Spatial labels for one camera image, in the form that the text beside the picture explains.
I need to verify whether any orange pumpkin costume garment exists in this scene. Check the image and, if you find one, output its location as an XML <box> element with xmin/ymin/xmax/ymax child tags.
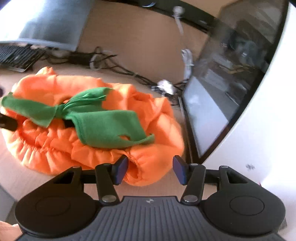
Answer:
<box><xmin>1</xmin><ymin>67</ymin><xmax>185</xmax><ymax>186</ymax></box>

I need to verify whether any black keyboard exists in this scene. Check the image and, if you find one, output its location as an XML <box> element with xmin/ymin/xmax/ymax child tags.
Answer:
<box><xmin>1</xmin><ymin>44</ymin><xmax>45</xmax><ymax>72</ymax></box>

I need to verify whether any white power adapter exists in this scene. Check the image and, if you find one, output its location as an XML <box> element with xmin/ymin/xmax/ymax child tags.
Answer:
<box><xmin>157</xmin><ymin>79</ymin><xmax>175</xmax><ymax>95</ymax></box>

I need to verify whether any grey computer monitor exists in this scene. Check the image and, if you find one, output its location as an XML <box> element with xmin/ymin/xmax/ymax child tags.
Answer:
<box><xmin>1</xmin><ymin>1</ymin><xmax>94</xmax><ymax>51</ymax></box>

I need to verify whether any large black framed monitor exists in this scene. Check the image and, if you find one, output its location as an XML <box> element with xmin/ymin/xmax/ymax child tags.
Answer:
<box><xmin>179</xmin><ymin>1</ymin><xmax>288</xmax><ymax>164</ymax></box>

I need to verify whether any bundle of black cables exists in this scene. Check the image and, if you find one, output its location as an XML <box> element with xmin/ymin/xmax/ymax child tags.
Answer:
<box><xmin>46</xmin><ymin>46</ymin><xmax>186</xmax><ymax>93</ymax></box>

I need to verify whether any black wall cable rail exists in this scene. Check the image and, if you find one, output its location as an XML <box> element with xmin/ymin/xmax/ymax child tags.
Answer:
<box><xmin>130</xmin><ymin>0</ymin><xmax>215</xmax><ymax>32</ymax></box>

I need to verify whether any white hanging cable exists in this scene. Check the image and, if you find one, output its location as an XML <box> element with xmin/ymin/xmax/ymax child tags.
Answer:
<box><xmin>172</xmin><ymin>5</ymin><xmax>195</xmax><ymax>80</ymax></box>

